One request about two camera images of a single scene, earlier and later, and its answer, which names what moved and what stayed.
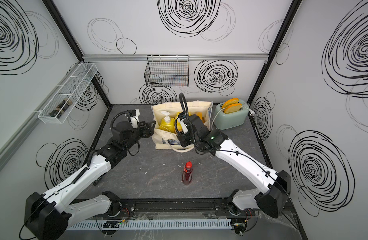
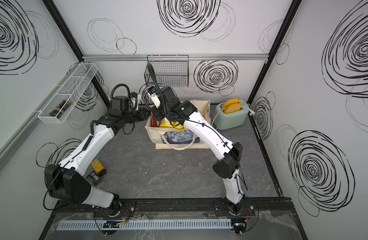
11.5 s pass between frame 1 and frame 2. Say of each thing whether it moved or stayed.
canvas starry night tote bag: moved
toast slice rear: stayed
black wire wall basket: stayed
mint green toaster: stayed
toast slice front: stayed
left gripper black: moved
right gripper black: moved
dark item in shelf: stayed
